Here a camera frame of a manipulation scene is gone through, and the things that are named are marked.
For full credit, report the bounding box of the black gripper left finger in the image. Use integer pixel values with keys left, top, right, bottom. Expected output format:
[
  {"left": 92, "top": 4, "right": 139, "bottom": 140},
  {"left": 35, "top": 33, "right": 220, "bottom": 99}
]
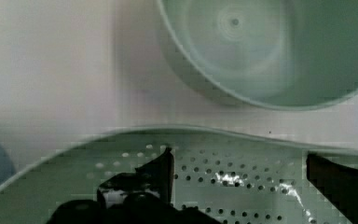
[{"left": 97, "top": 147, "right": 174, "bottom": 207}]

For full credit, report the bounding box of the mint green mug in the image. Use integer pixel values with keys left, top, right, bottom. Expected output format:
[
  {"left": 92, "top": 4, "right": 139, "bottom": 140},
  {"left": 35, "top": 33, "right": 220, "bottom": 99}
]
[{"left": 154, "top": 0, "right": 358, "bottom": 111}]

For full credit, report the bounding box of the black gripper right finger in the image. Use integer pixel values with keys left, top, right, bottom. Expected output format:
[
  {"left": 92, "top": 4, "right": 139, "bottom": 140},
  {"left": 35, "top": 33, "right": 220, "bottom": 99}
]
[{"left": 306, "top": 154, "right": 358, "bottom": 224}]

